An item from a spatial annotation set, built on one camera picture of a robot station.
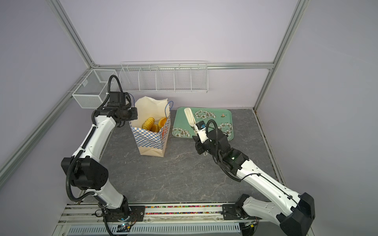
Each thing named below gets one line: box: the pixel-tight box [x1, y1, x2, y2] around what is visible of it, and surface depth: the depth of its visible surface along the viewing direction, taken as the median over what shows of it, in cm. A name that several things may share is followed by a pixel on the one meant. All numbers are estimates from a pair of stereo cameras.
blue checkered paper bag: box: [128, 96, 171, 158], surface depth 88 cm
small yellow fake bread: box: [149, 123, 160, 133], surface depth 104 cm
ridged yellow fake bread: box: [141, 117, 156, 131], surface depth 103 cm
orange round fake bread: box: [157, 117, 167, 128], surface depth 103 cm
